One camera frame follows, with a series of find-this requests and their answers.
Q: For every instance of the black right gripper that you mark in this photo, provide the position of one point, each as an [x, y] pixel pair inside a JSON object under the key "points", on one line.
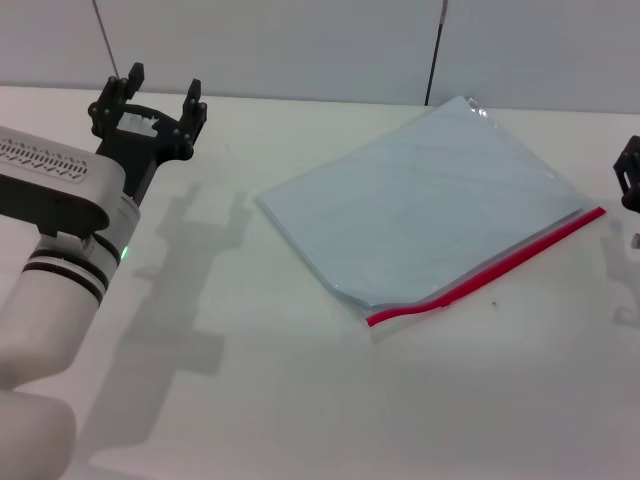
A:
{"points": [[632, 201]]}

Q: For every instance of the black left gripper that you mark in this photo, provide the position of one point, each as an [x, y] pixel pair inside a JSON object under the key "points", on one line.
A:
{"points": [[145, 150]]}

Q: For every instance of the clear red-zip document bag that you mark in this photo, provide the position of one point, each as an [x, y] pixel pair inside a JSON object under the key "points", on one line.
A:
{"points": [[415, 200]]}

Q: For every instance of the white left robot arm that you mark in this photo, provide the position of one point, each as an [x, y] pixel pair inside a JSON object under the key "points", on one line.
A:
{"points": [[50, 310]]}

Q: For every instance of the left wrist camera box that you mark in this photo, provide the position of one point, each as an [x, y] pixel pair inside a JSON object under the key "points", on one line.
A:
{"points": [[50, 190]]}

